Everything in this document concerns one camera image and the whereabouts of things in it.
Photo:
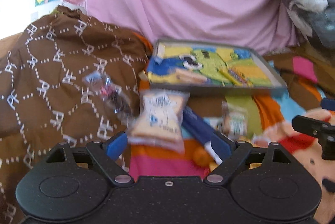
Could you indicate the colourful cartoon blanket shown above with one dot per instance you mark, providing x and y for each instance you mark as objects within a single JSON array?
[{"x": 310, "y": 78}]

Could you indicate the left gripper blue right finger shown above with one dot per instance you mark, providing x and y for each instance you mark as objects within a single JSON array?
[{"x": 230, "y": 157}]

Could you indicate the white toast bread packet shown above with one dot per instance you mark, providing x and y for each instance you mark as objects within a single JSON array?
[{"x": 160, "y": 120}]

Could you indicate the dark blue white packet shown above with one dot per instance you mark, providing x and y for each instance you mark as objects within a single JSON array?
[{"x": 201, "y": 132}]

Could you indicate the wafer biscuit sticks packet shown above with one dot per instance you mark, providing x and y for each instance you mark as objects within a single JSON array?
[{"x": 187, "y": 76}]

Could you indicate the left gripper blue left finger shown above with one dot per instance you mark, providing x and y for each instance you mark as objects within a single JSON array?
[{"x": 104, "y": 156}]

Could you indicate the clear packet dark snack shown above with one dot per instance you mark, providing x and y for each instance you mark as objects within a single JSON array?
[{"x": 112, "y": 95}]

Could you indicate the orange mandarin fruit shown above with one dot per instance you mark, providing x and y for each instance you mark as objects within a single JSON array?
[{"x": 201, "y": 157}]

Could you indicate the grey tray with frog drawing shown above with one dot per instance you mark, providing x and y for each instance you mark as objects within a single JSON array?
[{"x": 206, "y": 58}]

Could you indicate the sausage pack four pieces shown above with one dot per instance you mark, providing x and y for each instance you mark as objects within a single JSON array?
[{"x": 260, "y": 141}]

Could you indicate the brown PF patterned cloth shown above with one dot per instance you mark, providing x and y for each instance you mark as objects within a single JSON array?
[{"x": 44, "y": 100}]

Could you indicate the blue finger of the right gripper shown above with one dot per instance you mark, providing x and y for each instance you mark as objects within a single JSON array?
[{"x": 328, "y": 104}]

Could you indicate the small green label biscuit packet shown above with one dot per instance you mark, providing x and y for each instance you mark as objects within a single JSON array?
[{"x": 234, "y": 121}]

